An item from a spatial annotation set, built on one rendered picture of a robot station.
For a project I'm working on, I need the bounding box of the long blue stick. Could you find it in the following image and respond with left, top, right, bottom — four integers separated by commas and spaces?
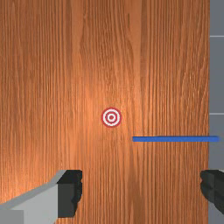
131, 135, 221, 144

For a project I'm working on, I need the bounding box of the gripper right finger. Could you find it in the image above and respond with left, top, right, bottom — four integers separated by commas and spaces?
199, 169, 224, 216

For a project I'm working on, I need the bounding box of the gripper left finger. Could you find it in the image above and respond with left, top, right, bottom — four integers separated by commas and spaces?
0, 169, 83, 224

